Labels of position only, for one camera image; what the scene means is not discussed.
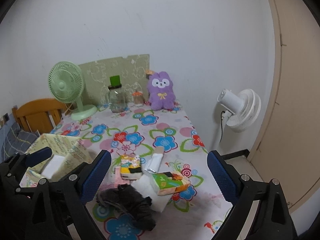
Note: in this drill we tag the green cup on jar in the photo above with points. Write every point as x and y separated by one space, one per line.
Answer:
115 81

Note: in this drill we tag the blue plaid pillow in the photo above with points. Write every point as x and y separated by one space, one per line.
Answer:
16 140

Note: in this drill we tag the wall power socket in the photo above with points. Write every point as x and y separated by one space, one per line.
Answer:
6 117

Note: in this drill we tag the white standing fan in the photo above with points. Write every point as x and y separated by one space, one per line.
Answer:
239 112

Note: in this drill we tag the dark grey cloth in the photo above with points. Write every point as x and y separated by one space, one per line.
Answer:
126 198

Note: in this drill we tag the green patterned board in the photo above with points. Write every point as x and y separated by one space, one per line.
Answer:
131 69

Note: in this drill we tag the pink tissue pack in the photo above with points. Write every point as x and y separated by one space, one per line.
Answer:
118 180

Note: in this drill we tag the wooden chair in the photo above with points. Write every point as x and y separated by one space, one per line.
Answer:
40 115

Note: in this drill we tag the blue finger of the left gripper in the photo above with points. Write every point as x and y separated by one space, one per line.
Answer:
37 157

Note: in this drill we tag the purple plush bunny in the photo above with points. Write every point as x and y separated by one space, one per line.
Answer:
161 94

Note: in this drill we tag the green desk fan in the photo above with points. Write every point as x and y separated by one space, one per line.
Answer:
66 83

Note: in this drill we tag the beige door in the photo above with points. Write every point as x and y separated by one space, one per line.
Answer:
287 145

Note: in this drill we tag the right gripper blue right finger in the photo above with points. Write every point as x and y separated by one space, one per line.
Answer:
222 173

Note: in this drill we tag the yellow tissue pack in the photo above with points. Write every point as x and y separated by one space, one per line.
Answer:
130 167

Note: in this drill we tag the glass mason jar mug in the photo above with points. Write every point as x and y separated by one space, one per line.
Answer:
116 99

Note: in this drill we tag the toothpick jar orange lid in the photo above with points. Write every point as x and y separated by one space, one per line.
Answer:
138 98

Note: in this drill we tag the green orange tissue pack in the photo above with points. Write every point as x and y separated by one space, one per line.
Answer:
167 183

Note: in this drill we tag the floral tablecloth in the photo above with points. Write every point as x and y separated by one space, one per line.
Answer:
196 213

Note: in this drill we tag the yellow fabric storage box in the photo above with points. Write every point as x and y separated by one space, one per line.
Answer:
67 153

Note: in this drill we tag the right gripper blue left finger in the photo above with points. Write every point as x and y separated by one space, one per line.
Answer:
93 174

